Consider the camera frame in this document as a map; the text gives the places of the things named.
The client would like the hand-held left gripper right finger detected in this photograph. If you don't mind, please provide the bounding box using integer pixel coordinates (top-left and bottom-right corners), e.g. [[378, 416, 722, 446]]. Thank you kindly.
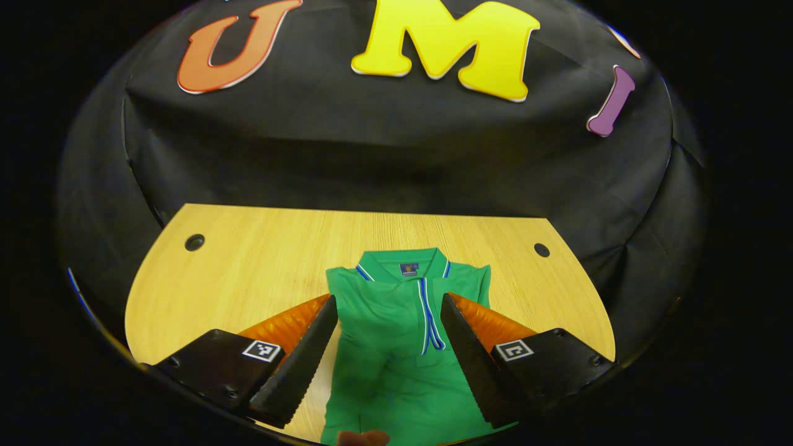
[[440, 292, 615, 428]]

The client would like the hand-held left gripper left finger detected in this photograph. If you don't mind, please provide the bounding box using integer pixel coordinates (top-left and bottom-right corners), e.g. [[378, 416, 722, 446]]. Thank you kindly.
[[142, 294, 340, 430]]

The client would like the green T-shirt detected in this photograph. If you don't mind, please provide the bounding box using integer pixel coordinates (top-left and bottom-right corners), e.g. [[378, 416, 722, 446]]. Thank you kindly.
[[320, 248, 518, 446]]

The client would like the black backdrop cloth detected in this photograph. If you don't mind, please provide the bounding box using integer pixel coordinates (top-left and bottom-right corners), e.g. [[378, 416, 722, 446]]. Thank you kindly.
[[56, 0, 710, 366]]

